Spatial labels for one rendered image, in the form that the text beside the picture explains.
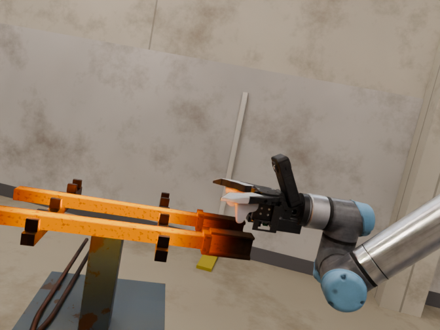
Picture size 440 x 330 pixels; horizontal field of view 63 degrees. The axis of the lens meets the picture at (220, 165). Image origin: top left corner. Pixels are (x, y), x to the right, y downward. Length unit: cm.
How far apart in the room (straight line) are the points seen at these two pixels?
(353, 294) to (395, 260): 10
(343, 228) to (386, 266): 14
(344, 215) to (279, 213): 14
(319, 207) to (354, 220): 8
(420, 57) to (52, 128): 316
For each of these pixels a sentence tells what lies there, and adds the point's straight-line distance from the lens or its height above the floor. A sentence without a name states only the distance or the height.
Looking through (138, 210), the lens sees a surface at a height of 99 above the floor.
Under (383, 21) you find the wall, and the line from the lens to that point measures 319.
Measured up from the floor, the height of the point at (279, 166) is 113.
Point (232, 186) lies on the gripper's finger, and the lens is 80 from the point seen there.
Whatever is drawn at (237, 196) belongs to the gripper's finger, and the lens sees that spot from 68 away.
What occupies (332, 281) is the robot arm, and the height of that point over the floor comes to 96.
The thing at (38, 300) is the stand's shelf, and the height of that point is 72.
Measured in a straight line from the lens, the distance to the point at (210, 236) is 63.
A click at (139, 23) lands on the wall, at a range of 335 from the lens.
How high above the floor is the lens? 122
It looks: 9 degrees down
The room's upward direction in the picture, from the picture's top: 11 degrees clockwise
